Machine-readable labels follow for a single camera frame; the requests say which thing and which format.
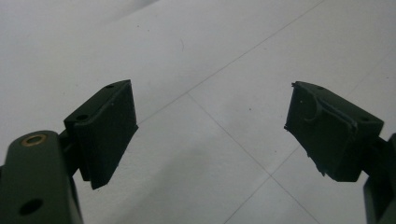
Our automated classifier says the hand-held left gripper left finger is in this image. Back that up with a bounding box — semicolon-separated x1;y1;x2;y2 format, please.
59;78;139;190

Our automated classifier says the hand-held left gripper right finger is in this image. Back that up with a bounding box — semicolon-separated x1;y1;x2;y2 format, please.
283;80;389;183

